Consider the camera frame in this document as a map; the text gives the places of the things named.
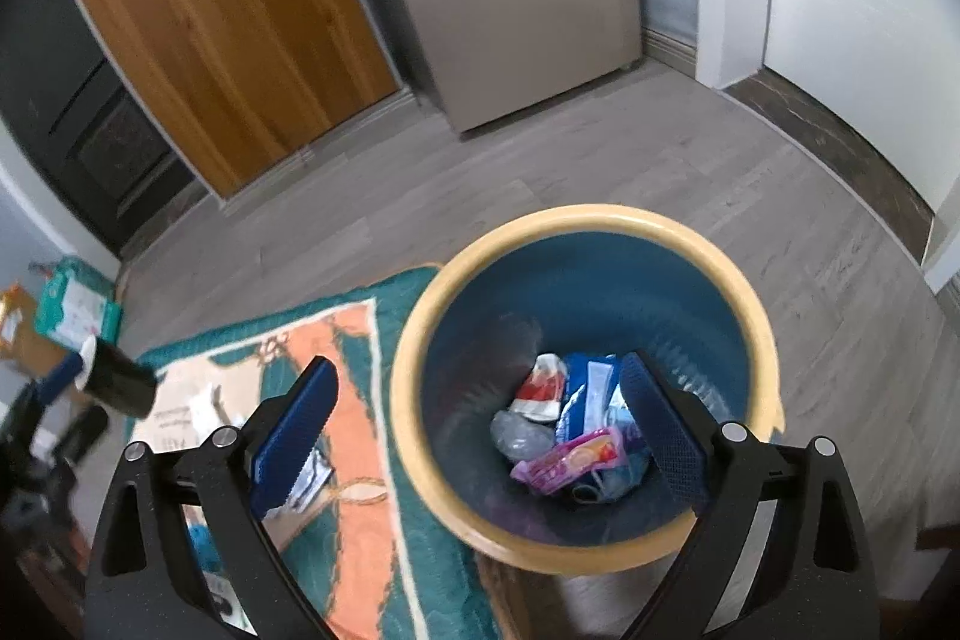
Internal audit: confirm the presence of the teal orange printed rug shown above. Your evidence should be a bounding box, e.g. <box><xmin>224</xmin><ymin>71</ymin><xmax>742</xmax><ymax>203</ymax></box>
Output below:
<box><xmin>127</xmin><ymin>265</ymin><xmax>505</xmax><ymax>638</ymax></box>

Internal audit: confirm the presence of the brown cardboard box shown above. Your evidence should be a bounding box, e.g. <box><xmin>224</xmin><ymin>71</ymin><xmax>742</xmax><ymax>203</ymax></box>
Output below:
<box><xmin>0</xmin><ymin>284</ymin><xmax>67</xmax><ymax>378</ymax></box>

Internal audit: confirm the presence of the blue white wrapper in bin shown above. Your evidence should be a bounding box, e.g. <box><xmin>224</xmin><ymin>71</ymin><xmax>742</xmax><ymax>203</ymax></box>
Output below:
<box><xmin>555</xmin><ymin>353</ymin><xmax>622</xmax><ymax>443</ymax></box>

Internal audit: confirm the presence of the black entrance door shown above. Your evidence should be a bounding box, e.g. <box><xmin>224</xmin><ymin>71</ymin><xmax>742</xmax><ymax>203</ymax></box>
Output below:
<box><xmin>2</xmin><ymin>0</ymin><xmax>194</xmax><ymax>252</ymax></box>

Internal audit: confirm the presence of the pink snack wrapper in bin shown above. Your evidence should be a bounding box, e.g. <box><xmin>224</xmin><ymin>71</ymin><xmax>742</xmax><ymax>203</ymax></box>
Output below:
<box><xmin>509</xmin><ymin>427</ymin><xmax>628</xmax><ymax>495</ymax></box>

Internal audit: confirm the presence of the small silver white packet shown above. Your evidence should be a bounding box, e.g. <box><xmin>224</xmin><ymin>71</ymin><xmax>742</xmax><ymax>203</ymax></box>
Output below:
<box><xmin>265</xmin><ymin>447</ymin><xmax>334</xmax><ymax>518</ymax></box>

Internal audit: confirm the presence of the clear plastic wrap in bin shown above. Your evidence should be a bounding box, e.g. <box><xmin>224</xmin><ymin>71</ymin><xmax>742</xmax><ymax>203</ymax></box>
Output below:
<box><xmin>490</xmin><ymin>411</ymin><xmax>555</xmax><ymax>464</ymax></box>

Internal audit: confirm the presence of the black cup white inside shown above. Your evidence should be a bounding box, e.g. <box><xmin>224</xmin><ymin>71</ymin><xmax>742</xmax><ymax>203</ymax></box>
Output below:
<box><xmin>75</xmin><ymin>336</ymin><xmax>158</xmax><ymax>419</ymax></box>

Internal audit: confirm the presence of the teal printed bag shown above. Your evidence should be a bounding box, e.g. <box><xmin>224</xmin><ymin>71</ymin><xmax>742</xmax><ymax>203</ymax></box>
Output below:
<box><xmin>34</xmin><ymin>257</ymin><xmax>122</xmax><ymax>351</ymax></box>

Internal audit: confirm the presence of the yellow rimmed teal trash bin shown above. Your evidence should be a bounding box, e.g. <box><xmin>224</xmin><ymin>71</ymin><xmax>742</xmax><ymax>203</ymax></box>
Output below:
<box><xmin>391</xmin><ymin>203</ymin><xmax>784</xmax><ymax>575</ymax></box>

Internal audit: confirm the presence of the white interior door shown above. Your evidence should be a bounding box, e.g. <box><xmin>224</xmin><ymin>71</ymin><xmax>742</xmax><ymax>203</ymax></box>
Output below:
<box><xmin>765</xmin><ymin>0</ymin><xmax>958</xmax><ymax>208</ymax></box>

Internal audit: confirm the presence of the red white wrapper in bin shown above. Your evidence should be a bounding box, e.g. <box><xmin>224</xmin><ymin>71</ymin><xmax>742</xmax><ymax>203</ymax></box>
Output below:
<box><xmin>509</xmin><ymin>354</ymin><xmax>568</xmax><ymax>424</ymax></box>

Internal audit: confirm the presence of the wooden double-door cabinet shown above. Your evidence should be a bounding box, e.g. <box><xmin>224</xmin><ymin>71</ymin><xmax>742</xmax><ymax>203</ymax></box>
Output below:
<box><xmin>80</xmin><ymin>0</ymin><xmax>400</xmax><ymax>200</ymax></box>

